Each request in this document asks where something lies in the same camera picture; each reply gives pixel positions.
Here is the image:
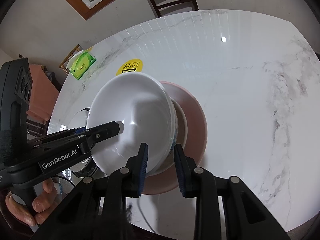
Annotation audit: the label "white plate pink flowers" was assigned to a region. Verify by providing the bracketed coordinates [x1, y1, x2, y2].
[68, 108, 98, 179]

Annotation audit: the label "pink bowl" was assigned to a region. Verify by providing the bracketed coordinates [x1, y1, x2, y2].
[143, 81, 207, 195]

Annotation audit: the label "white Dog bowl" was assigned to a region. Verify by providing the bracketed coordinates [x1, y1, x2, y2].
[87, 72, 177, 176]

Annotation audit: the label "white Rabbit bowl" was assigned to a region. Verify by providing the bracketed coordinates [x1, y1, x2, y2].
[154, 98, 188, 175]

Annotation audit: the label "person's left hand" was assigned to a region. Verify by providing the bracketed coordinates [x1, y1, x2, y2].
[5, 178, 57, 226]

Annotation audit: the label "dark wooden side chair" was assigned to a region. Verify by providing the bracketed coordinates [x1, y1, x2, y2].
[26, 115, 49, 140]

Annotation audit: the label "green tissue box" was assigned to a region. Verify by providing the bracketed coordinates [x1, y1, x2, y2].
[66, 50, 97, 80]

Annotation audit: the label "yellow warning sticker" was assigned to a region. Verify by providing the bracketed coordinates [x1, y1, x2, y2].
[116, 59, 143, 76]

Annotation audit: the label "light wooden chair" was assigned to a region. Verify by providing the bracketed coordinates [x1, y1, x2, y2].
[59, 44, 82, 74]

